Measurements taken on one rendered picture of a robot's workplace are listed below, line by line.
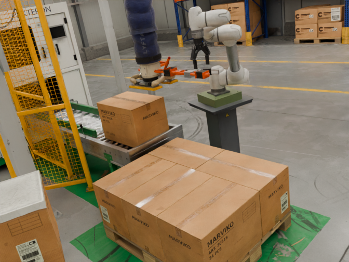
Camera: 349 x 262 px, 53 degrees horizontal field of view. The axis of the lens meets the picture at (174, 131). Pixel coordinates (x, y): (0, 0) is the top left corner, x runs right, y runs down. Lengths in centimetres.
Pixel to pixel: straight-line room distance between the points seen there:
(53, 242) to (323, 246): 188
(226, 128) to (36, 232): 230
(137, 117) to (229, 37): 108
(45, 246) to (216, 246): 98
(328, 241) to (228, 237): 89
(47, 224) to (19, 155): 160
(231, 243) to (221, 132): 156
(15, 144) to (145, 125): 117
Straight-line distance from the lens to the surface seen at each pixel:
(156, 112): 337
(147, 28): 295
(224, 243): 232
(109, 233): 315
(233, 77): 349
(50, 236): 202
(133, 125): 325
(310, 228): 304
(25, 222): 196
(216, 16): 254
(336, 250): 288
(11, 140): 344
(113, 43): 640
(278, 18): 1181
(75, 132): 375
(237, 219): 236
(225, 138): 372
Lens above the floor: 189
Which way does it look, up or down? 22 degrees down
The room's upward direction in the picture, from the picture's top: 10 degrees counter-clockwise
